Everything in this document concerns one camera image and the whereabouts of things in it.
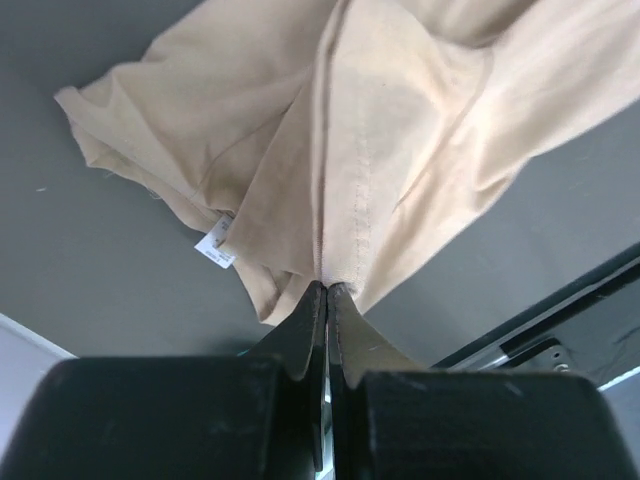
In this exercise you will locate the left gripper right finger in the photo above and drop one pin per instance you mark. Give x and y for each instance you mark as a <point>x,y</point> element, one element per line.
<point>354,349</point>

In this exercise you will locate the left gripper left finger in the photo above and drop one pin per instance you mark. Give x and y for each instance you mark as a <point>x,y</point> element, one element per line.
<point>279,394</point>

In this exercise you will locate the beige t shirt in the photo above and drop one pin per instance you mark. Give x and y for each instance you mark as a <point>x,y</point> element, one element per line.
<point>350,141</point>

